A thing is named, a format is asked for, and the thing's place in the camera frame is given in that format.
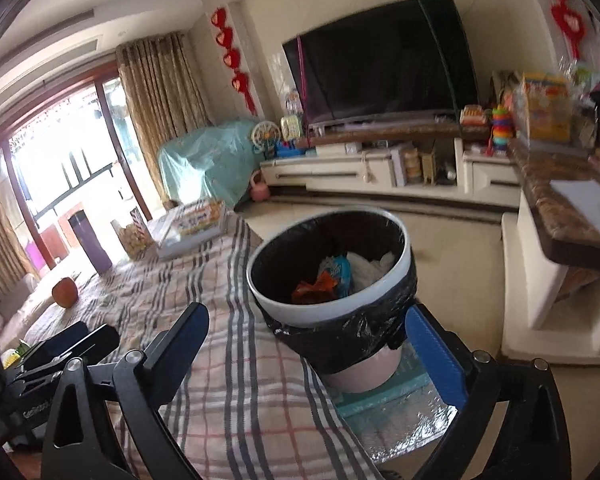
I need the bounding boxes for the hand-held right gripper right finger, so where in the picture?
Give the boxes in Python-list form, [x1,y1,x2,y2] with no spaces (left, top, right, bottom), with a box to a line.
[405,303,572,480]

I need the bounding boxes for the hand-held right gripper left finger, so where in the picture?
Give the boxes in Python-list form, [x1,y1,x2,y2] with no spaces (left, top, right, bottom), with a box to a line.
[41,301,211,480]

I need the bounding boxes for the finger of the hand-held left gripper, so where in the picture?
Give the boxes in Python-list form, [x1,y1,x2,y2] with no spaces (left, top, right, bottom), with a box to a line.
[21,321,92,362]
[15,325,121,382]

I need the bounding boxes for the white plastic bag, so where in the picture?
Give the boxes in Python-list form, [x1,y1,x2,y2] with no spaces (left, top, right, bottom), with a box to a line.
[347,251,397,291]

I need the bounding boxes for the white bin with black liner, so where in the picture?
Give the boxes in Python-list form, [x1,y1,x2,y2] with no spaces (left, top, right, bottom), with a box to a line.
[246,206,417,394]

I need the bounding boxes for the red snack wrapper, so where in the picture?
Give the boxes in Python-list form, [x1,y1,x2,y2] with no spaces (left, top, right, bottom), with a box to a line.
[292,272,339,304]

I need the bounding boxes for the beige sofa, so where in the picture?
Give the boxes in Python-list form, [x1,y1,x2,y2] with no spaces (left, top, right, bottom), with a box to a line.
[0,272,56,341]

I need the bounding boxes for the red apple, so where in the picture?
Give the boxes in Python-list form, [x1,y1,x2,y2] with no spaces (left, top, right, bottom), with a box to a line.
[51,277,80,309]

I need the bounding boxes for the plaid tablecloth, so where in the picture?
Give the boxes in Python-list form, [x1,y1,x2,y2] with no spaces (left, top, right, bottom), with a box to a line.
[0,212,381,480]

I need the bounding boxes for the silver foil mat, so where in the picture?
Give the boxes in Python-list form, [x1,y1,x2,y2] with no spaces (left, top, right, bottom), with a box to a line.
[330,345,462,464]

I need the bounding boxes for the purple thermos bottle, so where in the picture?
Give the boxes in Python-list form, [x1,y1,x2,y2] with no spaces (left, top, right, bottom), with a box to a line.
[69,211,114,275]

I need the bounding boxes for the colourful picture book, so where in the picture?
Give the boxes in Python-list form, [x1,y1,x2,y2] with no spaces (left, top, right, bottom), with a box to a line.
[147,199,229,261]

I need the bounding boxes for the beige striped curtain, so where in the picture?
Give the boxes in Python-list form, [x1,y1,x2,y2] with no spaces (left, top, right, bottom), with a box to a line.
[0,152,36,301]
[116,31,216,206]

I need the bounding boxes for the pink toy kettle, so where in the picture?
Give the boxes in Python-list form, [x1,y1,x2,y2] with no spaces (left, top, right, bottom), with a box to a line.
[250,170,270,204]

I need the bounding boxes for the teal furniture cover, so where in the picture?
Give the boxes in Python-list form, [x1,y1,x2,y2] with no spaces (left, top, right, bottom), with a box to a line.
[158,119,281,206]

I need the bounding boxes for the glass sliding door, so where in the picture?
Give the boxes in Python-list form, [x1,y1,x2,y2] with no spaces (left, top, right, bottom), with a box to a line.
[2,72,151,266]

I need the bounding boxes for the brown marble counter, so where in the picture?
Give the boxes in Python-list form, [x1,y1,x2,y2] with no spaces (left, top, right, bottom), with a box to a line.
[500,137,600,357]

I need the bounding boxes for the white television cabinet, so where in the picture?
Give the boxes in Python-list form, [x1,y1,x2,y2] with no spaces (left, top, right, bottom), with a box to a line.
[260,125,526,211]

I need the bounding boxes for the white paper sheet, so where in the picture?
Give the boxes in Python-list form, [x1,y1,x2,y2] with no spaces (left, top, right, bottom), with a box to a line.
[550,180,600,251]

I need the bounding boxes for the ferris wheel toy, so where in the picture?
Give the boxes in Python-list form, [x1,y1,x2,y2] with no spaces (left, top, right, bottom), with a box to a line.
[250,120,284,161]

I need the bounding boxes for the orange toy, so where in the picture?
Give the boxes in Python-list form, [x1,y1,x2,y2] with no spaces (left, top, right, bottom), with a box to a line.
[460,105,489,126]

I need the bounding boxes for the green toy house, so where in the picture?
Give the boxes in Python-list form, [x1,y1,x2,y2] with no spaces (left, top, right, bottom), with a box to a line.
[280,115,304,141]

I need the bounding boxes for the yellow toy box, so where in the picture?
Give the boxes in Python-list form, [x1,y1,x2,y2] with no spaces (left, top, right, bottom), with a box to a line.
[512,72,574,144]

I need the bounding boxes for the pink wand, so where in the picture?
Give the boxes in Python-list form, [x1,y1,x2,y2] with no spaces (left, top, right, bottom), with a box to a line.
[295,35,310,126]

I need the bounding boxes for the red heart hanging decoration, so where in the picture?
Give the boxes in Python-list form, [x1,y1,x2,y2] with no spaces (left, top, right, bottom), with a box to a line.
[532,0,589,59]
[210,7,259,116]

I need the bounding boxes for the black television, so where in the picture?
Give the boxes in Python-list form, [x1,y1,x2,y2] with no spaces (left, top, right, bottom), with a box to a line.
[282,0,480,129]

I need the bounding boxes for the ceiling air vent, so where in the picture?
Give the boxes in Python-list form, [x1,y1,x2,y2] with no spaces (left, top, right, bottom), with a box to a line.
[0,7,104,79]

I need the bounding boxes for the rainbow stacking ring toy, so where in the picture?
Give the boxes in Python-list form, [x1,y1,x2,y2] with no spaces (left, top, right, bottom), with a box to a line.
[490,105,516,151]

